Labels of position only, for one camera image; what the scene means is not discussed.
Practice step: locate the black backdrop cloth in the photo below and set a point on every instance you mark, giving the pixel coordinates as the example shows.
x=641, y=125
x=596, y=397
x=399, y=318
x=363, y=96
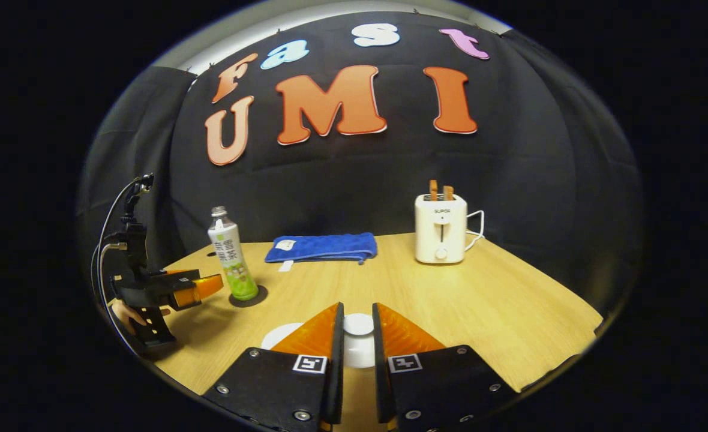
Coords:
x=540, y=180

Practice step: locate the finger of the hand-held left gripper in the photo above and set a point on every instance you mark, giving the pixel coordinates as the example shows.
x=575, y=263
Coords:
x=198, y=289
x=183, y=274

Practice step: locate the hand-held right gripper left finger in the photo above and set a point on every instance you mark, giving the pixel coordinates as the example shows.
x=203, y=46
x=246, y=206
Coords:
x=336, y=360

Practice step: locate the brown toast slice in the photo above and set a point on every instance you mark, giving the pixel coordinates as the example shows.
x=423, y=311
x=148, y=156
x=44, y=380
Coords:
x=433, y=189
x=448, y=192

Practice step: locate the blue folded towel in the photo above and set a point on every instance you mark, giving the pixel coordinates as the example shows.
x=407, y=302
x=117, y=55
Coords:
x=324, y=247

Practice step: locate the dark round coaster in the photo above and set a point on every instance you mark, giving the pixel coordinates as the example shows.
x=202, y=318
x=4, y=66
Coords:
x=261, y=297

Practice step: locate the cream toaster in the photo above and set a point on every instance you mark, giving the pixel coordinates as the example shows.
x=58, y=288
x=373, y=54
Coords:
x=441, y=231

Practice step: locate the clear water bottle green label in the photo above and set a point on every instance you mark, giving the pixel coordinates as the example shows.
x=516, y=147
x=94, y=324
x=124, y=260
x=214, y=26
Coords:
x=233, y=258

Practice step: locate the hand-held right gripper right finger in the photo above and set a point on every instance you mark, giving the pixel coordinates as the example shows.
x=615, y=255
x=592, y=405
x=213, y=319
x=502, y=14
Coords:
x=380, y=360

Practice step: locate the white teacup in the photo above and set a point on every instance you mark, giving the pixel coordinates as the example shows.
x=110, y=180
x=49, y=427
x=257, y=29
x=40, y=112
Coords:
x=282, y=336

